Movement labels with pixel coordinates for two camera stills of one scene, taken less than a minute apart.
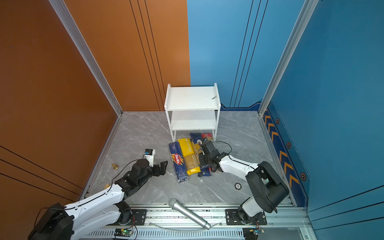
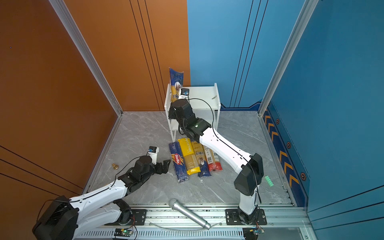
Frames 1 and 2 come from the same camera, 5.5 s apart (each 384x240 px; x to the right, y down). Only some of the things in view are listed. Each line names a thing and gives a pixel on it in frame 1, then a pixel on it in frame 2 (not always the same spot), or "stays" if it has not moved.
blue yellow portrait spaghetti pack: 203,171 stays
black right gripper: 200,158 → 174,109
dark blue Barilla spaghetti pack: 179,162 stays
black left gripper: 163,169 stays
